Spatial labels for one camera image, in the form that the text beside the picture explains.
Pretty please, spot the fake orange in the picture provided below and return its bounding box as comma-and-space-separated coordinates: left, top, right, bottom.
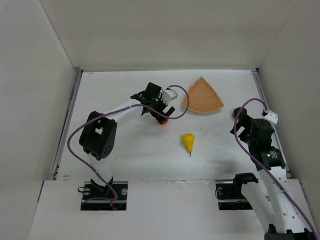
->
158, 119, 169, 125

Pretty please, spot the fake yellow pear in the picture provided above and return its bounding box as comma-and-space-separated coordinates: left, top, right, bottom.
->
181, 133, 195, 156

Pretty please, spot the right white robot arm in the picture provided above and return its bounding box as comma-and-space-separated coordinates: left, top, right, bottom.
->
230, 115, 319, 240

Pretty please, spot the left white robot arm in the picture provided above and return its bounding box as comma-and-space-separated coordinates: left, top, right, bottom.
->
79, 82, 178, 161

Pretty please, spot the woven triangular fruit bowl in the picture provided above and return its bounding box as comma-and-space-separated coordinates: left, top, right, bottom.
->
183, 76, 224, 114

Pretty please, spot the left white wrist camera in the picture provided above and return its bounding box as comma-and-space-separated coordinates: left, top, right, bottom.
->
163, 87, 178, 104

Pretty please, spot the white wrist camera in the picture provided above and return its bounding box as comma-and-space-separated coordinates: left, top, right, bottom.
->
261, 110, 279, 126
163, 87, 178, 104

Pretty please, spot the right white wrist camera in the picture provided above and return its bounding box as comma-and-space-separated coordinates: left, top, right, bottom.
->
261, 110, 279, 126

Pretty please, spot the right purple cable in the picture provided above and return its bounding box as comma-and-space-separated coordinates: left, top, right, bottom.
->
234, 97, 320, 240

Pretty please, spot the purple cable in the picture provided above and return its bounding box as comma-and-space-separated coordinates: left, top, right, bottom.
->
66, 84, 190, 205
234, 97, 320, 240

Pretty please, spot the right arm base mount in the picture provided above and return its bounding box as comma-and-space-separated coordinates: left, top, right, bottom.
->
214, 181, 253, 211

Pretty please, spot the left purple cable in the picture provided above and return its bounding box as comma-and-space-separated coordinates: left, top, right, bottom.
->
66, 84, 190, 205

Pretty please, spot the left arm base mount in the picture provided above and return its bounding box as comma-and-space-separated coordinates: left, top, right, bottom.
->
77, 179, 129, 211

